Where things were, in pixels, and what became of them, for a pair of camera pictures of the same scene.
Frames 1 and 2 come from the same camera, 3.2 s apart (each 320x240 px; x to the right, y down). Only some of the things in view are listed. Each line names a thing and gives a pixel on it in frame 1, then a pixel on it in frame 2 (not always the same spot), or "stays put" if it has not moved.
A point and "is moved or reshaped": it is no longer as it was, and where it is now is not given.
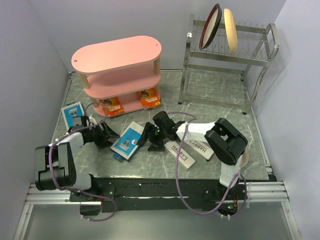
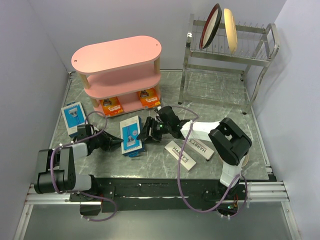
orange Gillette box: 149,98 stays put
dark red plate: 210,27 stays put
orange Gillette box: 111,106 stays put
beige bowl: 244,159 stays put
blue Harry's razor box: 125,147 is moved or reshaped
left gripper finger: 109,131 → 114,141
